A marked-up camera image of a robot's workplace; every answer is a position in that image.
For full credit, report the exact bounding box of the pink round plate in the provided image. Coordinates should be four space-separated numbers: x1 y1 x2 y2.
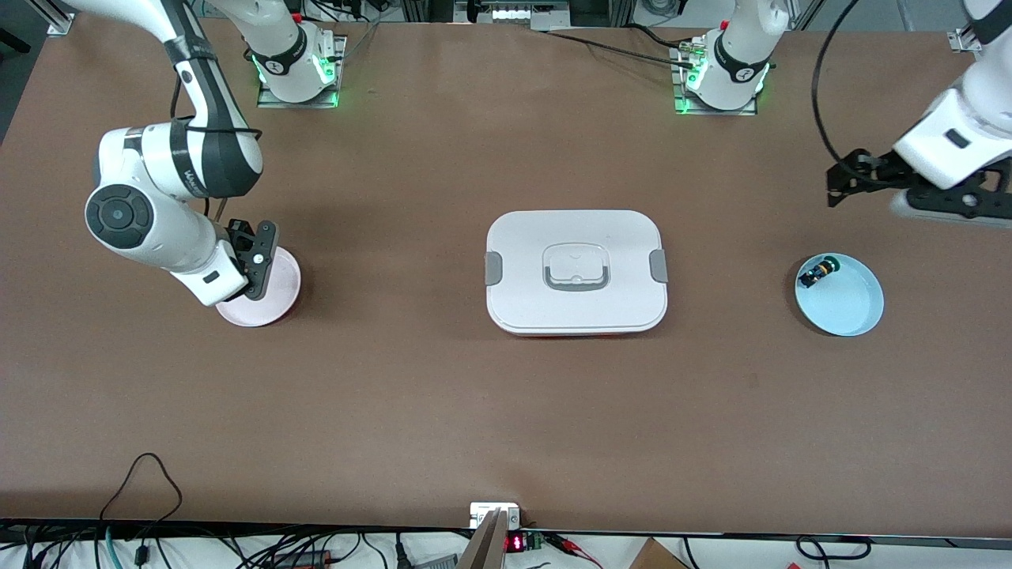
215 247 303 327

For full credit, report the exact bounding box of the light blue round plate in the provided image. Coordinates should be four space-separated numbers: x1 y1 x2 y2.
795 253 885 338

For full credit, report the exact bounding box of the white lidded storage box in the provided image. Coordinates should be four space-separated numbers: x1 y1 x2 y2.
484 209 670 339

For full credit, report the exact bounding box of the small white box device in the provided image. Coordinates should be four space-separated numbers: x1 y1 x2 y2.
470 502 523 530

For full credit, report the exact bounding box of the grey metal bar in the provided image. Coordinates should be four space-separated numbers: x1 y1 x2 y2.
457 508 511 569

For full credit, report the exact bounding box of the brown cardboard piece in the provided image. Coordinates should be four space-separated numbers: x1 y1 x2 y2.
629 537 690 569

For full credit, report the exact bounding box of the red clip lead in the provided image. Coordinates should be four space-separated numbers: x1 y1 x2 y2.
549 533 603 569

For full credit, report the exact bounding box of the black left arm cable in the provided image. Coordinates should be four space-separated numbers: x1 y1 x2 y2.
811 0 902 190

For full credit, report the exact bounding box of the green push button switch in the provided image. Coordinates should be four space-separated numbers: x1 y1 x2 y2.
798 255 839 288

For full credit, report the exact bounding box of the thin black looped cable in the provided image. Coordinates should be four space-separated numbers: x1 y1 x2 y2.
99 452 184 546

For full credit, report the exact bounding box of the long black cable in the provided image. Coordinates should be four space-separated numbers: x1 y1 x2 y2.
546 30 698 68

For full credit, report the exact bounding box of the thick black looped cable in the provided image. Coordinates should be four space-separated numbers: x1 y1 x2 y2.
795 535 872 563

